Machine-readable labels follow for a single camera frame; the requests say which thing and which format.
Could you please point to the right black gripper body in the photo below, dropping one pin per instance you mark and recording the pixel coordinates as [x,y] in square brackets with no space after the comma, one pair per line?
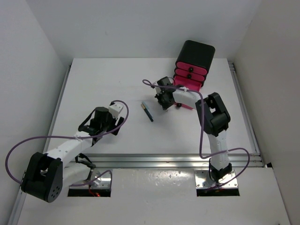
[161,98]

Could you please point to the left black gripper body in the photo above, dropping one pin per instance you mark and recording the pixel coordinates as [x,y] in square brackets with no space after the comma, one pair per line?
[109,124]

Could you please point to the light blue black pen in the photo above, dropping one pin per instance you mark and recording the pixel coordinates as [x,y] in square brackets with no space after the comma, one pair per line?
[148,112]

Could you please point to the black drawer cabinet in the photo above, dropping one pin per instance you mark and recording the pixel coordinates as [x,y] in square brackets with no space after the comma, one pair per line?
[197,54]

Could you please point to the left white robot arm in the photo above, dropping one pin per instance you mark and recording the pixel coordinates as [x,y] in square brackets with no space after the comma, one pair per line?
[47,174]

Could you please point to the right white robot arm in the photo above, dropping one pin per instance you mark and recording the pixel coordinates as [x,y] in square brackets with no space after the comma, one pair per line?
[213,117]

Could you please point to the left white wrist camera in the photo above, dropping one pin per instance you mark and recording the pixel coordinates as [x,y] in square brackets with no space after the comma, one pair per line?
[115,110]

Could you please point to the aluminium frame rail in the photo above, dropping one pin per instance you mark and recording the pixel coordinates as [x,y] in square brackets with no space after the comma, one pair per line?
[168,160]

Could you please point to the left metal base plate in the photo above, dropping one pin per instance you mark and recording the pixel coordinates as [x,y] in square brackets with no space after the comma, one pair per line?
[97,179]

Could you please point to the metal base plate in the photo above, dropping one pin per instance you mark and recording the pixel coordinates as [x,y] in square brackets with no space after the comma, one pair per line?
[203,181]
[97,179]

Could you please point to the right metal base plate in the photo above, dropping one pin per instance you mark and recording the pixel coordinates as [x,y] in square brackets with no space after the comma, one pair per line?
[203,181]

